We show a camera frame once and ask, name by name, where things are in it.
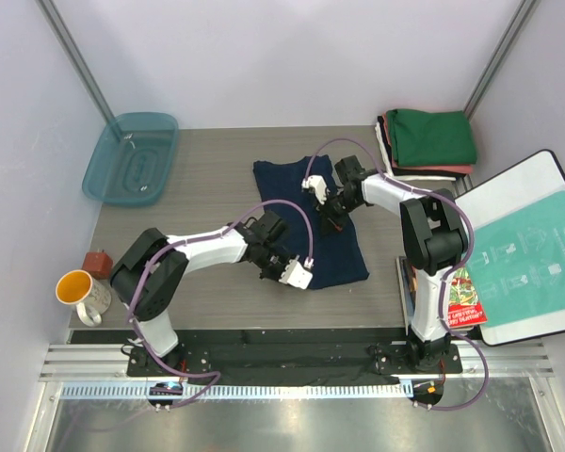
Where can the green folded t shirt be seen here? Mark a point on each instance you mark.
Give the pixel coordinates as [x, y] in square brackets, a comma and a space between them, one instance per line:
[420, 138]

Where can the teal plastic bin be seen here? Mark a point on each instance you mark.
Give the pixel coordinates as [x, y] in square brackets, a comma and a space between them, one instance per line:
[132, 158]

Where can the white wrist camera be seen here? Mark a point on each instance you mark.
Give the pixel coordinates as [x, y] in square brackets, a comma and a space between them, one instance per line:
[317, 186]
[298, 273]

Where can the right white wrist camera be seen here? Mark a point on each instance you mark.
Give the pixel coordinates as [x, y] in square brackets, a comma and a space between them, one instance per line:
[317, 186]

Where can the aluminium rail frame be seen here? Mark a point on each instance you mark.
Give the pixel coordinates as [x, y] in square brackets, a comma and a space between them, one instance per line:
[109, 396]

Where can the navy blue t shirt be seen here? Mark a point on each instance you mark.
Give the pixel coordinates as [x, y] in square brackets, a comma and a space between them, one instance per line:
[337, 255]

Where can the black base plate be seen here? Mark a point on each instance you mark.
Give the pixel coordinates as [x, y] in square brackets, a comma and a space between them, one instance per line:
[244, 353]

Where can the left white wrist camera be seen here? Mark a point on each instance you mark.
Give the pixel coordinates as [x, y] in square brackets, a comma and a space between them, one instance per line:
[298, 273]

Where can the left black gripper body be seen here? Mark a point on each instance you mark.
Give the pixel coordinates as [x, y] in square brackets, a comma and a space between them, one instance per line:
[271, 263]

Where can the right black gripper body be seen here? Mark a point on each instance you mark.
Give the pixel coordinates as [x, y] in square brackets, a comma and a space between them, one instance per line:
[336, 208]

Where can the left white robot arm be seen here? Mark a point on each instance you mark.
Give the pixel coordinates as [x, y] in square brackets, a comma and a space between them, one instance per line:
[149, 273]

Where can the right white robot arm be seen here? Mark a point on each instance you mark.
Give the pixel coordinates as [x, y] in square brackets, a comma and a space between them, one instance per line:
[434, 242]

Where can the white folded t shirt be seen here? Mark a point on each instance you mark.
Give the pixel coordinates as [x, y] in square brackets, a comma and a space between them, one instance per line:
[388, 168]

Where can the red brown block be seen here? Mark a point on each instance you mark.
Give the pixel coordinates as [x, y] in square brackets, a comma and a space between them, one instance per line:
[97, 264]

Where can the red treehouse book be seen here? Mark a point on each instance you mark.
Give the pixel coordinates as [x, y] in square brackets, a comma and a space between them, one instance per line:
[464, 308]

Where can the white board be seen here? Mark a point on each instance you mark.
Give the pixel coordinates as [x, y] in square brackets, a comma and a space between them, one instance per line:
[534, 178]

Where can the white orange mug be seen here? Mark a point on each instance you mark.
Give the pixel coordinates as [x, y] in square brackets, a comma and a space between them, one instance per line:
[90, 298]

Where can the pink folded t shirt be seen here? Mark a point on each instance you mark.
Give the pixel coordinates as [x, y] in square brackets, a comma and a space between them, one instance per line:
[444, 170]

